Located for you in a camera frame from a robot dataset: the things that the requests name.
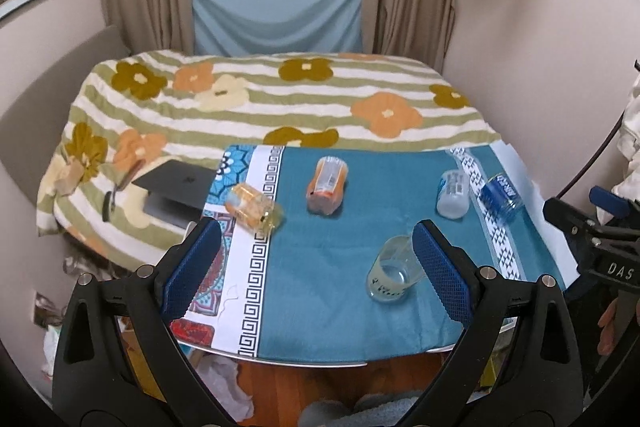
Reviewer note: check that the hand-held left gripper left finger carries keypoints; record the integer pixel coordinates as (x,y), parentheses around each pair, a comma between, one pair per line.
(192,267)

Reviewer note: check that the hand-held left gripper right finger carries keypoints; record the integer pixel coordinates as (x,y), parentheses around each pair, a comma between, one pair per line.
(442,272)

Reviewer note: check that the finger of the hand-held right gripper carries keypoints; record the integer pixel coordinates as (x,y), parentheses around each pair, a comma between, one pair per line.
(607,201)

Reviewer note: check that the clear cup with pale print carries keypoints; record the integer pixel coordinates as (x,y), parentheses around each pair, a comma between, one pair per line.
(395,272)

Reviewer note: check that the person's right hand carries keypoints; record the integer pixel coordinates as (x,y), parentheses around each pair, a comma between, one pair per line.
(609,327)

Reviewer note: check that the white cloth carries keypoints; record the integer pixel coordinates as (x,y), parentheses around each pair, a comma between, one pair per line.
(631,132)

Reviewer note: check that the white plastic bottle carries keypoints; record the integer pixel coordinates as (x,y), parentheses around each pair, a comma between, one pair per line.
(452,194)

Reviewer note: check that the grey laptop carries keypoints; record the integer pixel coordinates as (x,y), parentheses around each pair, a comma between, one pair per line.
(172,189)

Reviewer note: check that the yellow-orange plastic bottle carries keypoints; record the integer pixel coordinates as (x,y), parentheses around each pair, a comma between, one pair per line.
(255,207)

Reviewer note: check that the hairbrush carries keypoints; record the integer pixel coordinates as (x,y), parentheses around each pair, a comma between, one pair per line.
(117,192)

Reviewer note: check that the teal patterned tablecloth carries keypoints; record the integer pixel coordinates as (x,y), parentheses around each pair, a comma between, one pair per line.
(325,287)

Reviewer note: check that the white plastic bag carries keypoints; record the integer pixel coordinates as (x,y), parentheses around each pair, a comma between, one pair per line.
(225,382)

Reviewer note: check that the orange plastic bottle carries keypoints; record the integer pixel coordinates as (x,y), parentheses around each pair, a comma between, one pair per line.
(327,184)

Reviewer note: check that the grey fuzzy slipper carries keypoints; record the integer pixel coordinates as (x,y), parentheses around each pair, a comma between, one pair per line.
(360,409)

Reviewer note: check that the floral striped blanket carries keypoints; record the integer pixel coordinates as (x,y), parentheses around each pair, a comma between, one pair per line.
(280,107)

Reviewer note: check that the grey upholstered headboard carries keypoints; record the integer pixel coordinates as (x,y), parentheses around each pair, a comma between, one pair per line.
(50,87)

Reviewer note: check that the light blue cloth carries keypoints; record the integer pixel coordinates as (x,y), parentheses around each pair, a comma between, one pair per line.
(277,4)

